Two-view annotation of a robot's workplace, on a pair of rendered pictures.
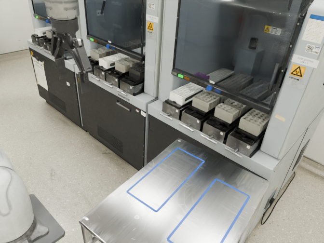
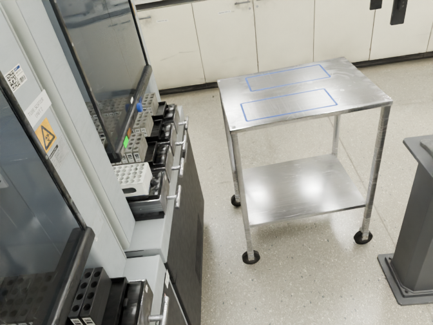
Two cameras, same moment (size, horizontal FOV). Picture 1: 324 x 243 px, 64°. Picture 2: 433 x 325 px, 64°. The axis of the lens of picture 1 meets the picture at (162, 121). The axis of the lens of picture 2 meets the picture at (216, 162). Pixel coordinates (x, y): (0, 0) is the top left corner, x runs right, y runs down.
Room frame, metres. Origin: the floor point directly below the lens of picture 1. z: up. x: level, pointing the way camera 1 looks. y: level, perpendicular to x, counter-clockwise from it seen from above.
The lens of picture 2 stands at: (1.67, 0.75, 1.49)
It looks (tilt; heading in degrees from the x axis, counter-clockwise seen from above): 37 degrees down; 236
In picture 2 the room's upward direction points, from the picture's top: 11 degrees counter-clockwise
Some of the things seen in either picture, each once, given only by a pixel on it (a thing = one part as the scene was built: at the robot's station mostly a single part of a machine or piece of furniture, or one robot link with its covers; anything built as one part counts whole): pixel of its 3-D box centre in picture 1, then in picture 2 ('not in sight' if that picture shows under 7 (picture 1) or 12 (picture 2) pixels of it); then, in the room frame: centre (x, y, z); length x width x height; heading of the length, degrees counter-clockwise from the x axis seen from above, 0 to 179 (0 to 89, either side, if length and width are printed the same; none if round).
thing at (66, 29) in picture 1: (66, 33); not in sight; (0.78, 0.30, 1.36); 0.08 x 0.07 x 0.09; 50
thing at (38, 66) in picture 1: (39, 73); not in sight; (2.47, 1.30, 0.43); 0.27 x 0.02 x 0.36; 50
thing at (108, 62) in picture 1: (118, 60); not in sight; (1.94, 0.38, 0.83); 0.30 x 0.10 x 0.06; 140
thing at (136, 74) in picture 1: (135, 74); (96, 297); (1.67, 0.21, 0.85); 0.12 x 0.02 x 0.06; 50
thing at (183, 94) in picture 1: (190, 92); (102, 184); (1.49, -0.17, 0.83); 0.30 x 0.10 x 0.06; 140
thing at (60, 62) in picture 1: (60, 68); (399, 8); (0.82, 0.35, 1.22); 0.03 x 0.01 x 0.07; 140
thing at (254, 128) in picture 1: (249, 126); (153, 105); (1.12, -0.45, 0.85); 0.12 x 0.02 x 0.06; 49
